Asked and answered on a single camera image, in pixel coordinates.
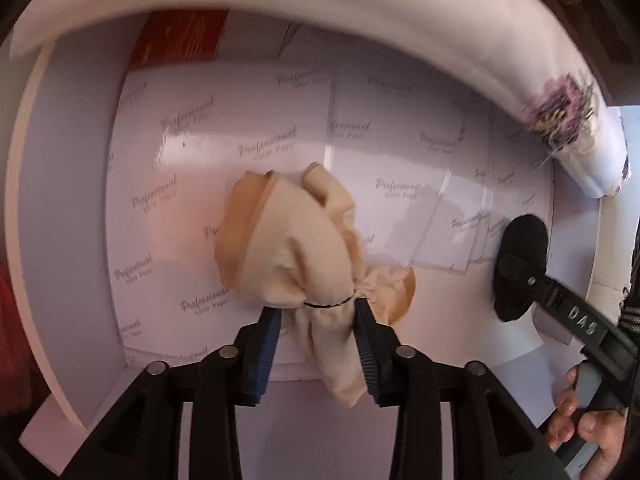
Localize red fleece robe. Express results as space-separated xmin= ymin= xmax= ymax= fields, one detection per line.
xmin=0 ymin=255 xmax=36 ymax=411

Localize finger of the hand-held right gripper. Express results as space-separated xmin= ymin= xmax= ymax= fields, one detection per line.
xmin=497 ymin=252 xmax=563 ymax=306

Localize brown box with gold lining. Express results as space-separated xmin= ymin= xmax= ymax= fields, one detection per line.
xmin=530 ymin=0 xmax=640 ymax=108

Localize person's right hand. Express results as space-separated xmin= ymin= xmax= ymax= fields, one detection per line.
xmin=547 ymin=367 xmax=633 ymax=468

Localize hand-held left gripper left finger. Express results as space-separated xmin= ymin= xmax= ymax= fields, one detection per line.
xmin=60 ymin=307 xmax=283 ymax=480

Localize black hair tie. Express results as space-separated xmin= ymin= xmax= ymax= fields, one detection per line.
xmin=302 ymin=295 xmax=357 ymax=309

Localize red paper pack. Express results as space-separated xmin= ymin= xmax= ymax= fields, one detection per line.
xmin=130 ymin=7 xmax=231 ymax=68

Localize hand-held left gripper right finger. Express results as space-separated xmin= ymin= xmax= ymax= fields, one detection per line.
xmin=352 ymin=299 xmax=571 ymax=480

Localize beige cloth bundle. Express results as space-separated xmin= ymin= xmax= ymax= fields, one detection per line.
xmin=214 ymin=161 xmax=417 ymax=408

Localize pink embroidered floral cloth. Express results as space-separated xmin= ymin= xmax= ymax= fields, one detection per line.
xmin=10 ymin=0 xmax=631 ymax=200

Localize glossy white paper sheets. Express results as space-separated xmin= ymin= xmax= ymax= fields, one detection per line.
xmin=102 ymin=20 xmax=556 ymax=366

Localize white drawer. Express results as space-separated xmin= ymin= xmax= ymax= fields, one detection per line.
xmin=5 ymin=10 xmax=621 ymax=441

